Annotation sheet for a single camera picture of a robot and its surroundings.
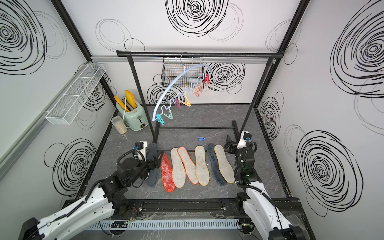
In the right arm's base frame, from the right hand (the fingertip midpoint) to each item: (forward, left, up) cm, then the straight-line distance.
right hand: (237, 137), depth 80 cm
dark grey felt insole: (-17, +46, -16) cm, 52 cm away
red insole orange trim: (-15, +39, -17) cm, 45 cm away
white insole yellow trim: (-12, +19, -17) cm, 28 cm away
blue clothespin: (+9, +19, -17) cm, 27 cm away
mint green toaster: (+15, +61, -5) cm, 63 cm away
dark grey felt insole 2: (-14, +10, -18) cm, 24 cm away
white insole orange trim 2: (-9, +26, -17) cm, 32 cm away
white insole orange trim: (-12, +32, -17) cm, 39 cm away
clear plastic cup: (+14, +74, -6) cm, 76 cm away
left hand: (-9, +42, -1) cm, 43 cm away
